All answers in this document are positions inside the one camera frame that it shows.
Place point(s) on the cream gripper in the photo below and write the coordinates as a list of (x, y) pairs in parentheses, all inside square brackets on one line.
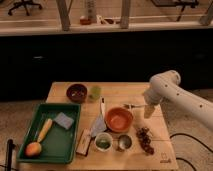
[(148, 111)]

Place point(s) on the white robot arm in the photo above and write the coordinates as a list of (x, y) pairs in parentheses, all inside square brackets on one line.
[(166, 85)]

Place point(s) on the orange bowl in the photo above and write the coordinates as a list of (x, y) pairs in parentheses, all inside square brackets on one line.
[(118, 119)]

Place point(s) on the dark purple bowl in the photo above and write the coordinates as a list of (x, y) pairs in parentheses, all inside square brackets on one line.
[(77, 93)]

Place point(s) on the red bowl on shelf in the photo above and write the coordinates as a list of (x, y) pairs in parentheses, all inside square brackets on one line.
[(85, 21)]

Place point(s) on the dark grape bunch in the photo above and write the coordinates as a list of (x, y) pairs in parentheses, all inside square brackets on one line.
[(144, 140)]

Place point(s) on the small metal cup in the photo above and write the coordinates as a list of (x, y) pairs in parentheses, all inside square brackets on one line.
[(124, 142)]

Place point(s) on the green translucent cup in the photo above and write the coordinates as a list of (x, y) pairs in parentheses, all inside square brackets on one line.
[(94, 93)]

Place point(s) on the white cup green contents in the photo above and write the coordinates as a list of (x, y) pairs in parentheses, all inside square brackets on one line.
[(103, 141)]

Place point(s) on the wooden block brush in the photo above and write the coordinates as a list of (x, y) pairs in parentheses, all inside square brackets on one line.
[(84, 142)]

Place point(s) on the blue grey sponge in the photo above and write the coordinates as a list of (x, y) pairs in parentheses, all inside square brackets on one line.
[(63, 120)]

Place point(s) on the green plastic tray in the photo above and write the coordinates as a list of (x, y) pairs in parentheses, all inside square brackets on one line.
[(59, 144)]

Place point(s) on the white bottle on shelf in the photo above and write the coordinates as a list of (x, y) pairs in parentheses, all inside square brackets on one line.
[(90, 8)]

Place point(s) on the orange round fruit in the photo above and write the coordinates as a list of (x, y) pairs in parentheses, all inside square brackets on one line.
[(33, 149)]

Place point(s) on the black office chair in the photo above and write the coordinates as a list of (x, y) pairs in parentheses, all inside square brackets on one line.
[(25, 4)]

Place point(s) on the black post lower left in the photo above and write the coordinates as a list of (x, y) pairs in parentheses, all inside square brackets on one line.
[(9, 151)]

